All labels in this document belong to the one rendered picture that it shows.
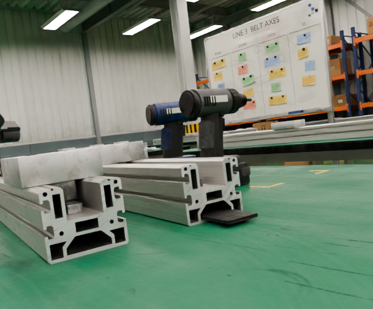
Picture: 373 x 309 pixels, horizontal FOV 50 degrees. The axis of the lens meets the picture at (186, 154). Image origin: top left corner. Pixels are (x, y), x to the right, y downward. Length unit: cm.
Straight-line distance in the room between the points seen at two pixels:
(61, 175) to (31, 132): 1225
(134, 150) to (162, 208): 28
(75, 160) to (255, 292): 33
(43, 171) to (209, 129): 41
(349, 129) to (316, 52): 168
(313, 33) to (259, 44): 60
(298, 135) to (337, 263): 197
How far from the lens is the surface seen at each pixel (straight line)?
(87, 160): 57
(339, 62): 1148
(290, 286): 34
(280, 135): 240
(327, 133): 226
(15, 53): 1308
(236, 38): 439
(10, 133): 143
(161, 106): 107
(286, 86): 395
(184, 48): 942
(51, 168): 55
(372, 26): 1111
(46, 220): 49
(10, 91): 1280
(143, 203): 68
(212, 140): 85
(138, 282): 38
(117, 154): 85
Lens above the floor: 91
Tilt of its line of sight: 3 degrees down
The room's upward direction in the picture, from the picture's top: 7 degrees counter-clockwise
